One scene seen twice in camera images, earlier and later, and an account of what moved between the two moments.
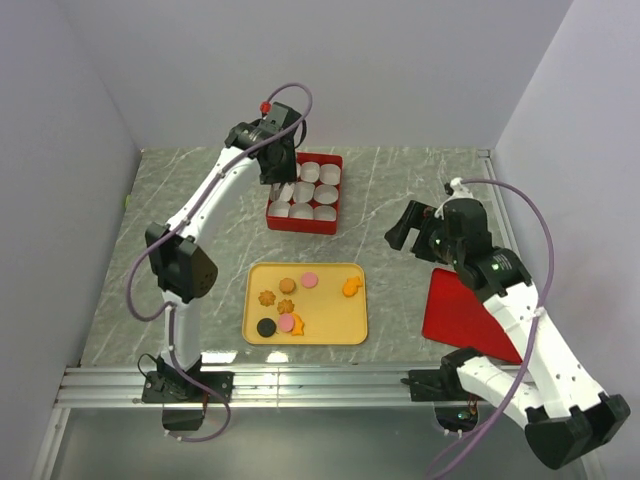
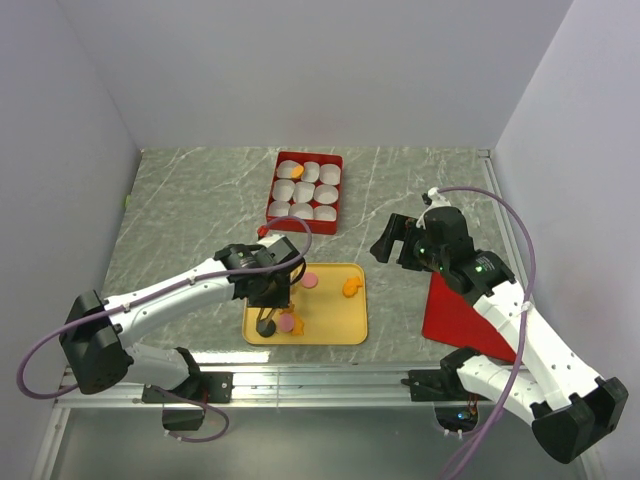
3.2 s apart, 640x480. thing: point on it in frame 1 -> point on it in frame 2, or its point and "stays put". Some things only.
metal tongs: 275,190 -> 259,319
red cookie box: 309,205 stays put
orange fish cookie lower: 298,325 stays put
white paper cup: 324,213 stays put
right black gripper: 412,217 -> 397,229
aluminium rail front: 262,386 stays put
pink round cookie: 286,322 stays put
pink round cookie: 309,279 stays put
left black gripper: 289,174 -> 278,300
